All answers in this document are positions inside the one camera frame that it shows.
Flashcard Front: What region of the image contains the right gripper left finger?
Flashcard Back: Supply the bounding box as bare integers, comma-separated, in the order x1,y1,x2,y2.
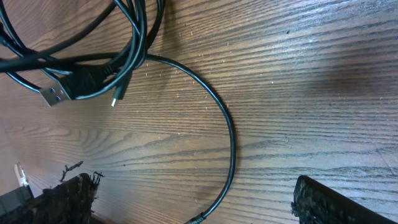
1,161,103,224

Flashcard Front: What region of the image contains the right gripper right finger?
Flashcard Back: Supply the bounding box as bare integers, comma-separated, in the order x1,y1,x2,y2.
291,175,397,224

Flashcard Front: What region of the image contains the black cable bundle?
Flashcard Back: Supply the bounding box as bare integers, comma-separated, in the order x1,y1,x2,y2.
0,0,167,108

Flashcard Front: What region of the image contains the black cable silver plug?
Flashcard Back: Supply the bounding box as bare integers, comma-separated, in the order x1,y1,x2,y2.
147,54,238,224

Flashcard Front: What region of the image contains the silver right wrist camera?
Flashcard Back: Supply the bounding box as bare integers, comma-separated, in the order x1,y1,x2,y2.
1,163,34,215

